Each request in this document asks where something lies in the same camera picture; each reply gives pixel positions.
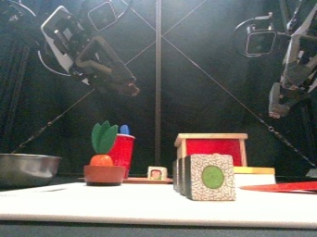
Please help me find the green-centre sushi roll slice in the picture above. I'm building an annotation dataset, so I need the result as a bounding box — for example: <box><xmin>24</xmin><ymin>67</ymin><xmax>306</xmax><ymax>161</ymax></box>
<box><xmin>177</xmin><ymin>156</ymin><xmax>187</xmax><ymax>196</ymax></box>
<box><xmin>183</xmin><ymin>153</ymin><xmax>237</xmax><ymax>202</ymax></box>

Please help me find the red-centre sushi roll slice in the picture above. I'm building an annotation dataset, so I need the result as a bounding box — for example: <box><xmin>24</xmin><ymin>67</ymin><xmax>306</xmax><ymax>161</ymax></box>
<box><xmin>173</xmin><ymin>159</ymin><xmax>181</xmax><ymax>193</ymax></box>

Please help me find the yellow egg sushi toy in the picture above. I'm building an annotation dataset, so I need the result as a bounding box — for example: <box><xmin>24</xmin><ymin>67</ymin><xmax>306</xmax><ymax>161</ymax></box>
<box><xmin>233</xmin><ymin>166</ymin><xmax>277</xmax><ymax>188</ymax></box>

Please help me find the small white sushi piece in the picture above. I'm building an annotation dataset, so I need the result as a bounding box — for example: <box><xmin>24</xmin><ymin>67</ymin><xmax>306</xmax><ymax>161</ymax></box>
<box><xmin>146</xmin><ymin>166</ymin><xmax>169</xmax><ymax>181</ymax></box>

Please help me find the steel bowl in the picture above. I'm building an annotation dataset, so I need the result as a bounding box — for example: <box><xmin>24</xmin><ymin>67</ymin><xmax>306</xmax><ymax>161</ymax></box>
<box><xmin>0</xmin><ymin>153</ymin><xmax>63</xmax><ymax>189</ymax></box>

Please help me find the toy carrot with green leaves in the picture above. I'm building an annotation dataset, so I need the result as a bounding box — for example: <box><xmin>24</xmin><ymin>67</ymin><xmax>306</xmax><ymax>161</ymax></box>
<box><xmin>90</xmin><ymin>120</ymin><xmax>121</xmax><ymax>167</ymax></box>

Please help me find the red plastic cup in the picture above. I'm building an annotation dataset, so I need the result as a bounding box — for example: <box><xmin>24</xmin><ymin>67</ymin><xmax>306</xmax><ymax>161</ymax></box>
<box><xmin>109</xmin><ymin>133</ymin><xmax>137</xmax><ymax>180</ymax></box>

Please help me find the wooden box with red panel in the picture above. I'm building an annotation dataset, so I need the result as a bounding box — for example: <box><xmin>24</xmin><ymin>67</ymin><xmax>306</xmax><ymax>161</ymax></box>
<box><xmin>174</xmin><ymin>132</ymin><xmax>249</xmax><ymax>168</ymax></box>

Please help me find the red toy knife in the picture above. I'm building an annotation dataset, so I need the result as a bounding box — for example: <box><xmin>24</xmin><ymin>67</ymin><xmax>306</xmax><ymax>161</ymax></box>
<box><xmin>241</xmin><ymin>181</ymin><xmax>317</xmax><ymax>194</ymax></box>

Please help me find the brown toy flower pot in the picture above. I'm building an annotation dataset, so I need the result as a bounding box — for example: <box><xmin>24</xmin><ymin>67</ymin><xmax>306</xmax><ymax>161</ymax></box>
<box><xmin>83</xmin><ymin>165</ymin><xmax>126</xmax><ymax>187</ymax></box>

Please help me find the flat wooden tray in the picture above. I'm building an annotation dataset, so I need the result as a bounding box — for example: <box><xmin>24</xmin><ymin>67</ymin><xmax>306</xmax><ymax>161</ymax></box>
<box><xmin>78</xmin><ymin>176</ymin><xmax>175</xmax><ymax>185</ymax></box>

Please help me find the diagonal brace wire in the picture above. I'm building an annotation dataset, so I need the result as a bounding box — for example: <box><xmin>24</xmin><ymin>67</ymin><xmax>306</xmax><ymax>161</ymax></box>
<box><xmin>11</xmin><ymin>0</ymin><xmax>209</xmax><ymax>155</ymax></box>
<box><xmin>159</xmin><ymin>36</ymin><xmax>317</xmax><ymax>169</ymax></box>

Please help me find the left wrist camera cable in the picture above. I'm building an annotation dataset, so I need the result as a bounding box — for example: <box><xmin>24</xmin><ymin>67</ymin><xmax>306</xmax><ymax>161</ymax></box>
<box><xmin>36</xmin><ymin>49</ymin><xmax>75</xmax><ymax>78</ymax></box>

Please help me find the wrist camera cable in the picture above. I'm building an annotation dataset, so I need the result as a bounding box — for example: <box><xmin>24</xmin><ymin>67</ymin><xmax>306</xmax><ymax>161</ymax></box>
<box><xmin>36</xmin><ymin>49</ymin><xmax>75</xmax><ymax>78</ymax></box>
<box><xmin>232</xmin><ymin>12</ymin><xmax>276</xmax><ymax>59</ymax></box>

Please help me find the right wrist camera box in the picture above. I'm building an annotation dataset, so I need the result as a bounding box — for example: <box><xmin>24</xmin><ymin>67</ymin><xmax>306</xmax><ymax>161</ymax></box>
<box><xmin>245</xmin><ymin>24</ymin><xmax>277</xmax><ymax>58</ymax></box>

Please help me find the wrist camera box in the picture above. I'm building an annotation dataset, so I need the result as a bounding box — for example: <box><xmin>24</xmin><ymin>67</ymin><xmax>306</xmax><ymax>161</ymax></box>
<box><xmin>86</xmin><ymin>0</ymin><xmax>126</xmax><ymax>31</ymax></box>
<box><xmin>245</xmin><ymin>24</ymin><xmax>277</xmax><ymax>58</ymax></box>

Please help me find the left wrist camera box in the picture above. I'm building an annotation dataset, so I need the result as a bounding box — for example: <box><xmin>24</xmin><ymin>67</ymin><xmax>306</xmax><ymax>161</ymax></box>
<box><xmin>86</xmin><ymin>0</ymin><xmax>126</xmax><ymax>31</ymax></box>

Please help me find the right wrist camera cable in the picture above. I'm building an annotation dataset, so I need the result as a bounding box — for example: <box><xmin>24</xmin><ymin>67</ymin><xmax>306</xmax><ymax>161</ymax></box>
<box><xmin>232</xmin><ymin>12</ymin><xmax>276</xmax><ymax>59</ymax></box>

